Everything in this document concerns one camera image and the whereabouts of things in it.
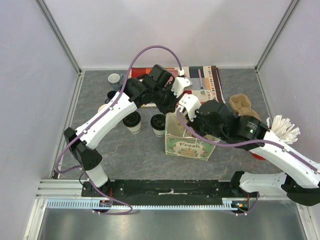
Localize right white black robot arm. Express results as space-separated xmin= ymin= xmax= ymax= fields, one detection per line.
xmin=184 ymin=100 xmax=320 ymax=207

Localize white paper cup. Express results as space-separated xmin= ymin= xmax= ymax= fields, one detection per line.
xmin=122 ymin=111 xmax=141 ymax=134
xmin=97 ymin=104 xmax=118 ymax=128
xmin=150 ymin=114 xmax=166 ymax=137

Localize colourful patchwork placemat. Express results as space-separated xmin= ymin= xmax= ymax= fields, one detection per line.
xmin=128 ymin=65 xmax=226 ymax=109

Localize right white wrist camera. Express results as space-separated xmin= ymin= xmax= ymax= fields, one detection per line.
xmin=177 ymin=93 xmax=202 ymax=122

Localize cardboard cup carrier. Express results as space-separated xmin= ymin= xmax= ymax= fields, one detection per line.
xmin=229 ymin=93 xmax=261 ymax=120

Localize purple cable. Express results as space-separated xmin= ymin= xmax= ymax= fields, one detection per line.
xmin=176 ymin=109 xmax=320 ymax=217
xmin=54 ymin=45 xmax=183 ymax=216

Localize white wrapped straws bundle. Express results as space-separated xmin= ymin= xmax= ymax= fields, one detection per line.
xmin=266 ymin=115 xmax=301 ymax=145

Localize dark blue mug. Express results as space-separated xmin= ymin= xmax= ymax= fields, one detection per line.
xmin=104 ymin=90 xmax=117 ymax=104

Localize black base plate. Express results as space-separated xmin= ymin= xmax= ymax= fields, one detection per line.
xmin=81 ymin=178 xmax=261 ymax=201

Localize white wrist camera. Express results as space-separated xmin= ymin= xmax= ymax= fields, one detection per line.
xmin=177 ymin=93 xmax=202 ymax=122
xmin=171 ymin=69 xmax=193 ymax=99

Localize small grey cup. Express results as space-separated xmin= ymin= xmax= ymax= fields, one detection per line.
xmin=107 ymin=73 xmax=124 ymax=91

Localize red straw holder cup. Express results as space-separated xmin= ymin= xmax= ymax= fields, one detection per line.
xmin=251 ymin=152 xmax=265 ymax=161

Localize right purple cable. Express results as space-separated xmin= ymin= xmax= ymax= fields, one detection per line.
xmin=176 ymin=109 xmax=320 ymax=217

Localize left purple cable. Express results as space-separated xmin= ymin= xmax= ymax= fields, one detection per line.
xmin=54 ymin=45 xmax=183 ymax=216

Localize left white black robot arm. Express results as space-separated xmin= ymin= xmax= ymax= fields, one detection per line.
xmin=64 ymin=64 xmax=186 ymax=197

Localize green paper gift bag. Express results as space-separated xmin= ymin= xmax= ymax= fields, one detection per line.
xmin=164 ymin=112 xmax=216 ymax=161

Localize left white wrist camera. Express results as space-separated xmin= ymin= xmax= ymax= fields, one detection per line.
xmin=171 ymin=69 xmax=193 ymax=99

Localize black coffee cup lid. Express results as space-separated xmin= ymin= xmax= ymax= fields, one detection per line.
xmin=150 ymin=114 xmax=166 ymax=131

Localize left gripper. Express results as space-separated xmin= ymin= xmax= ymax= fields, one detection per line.
xmin=152 ymin=83 xmax=183 ymax=116

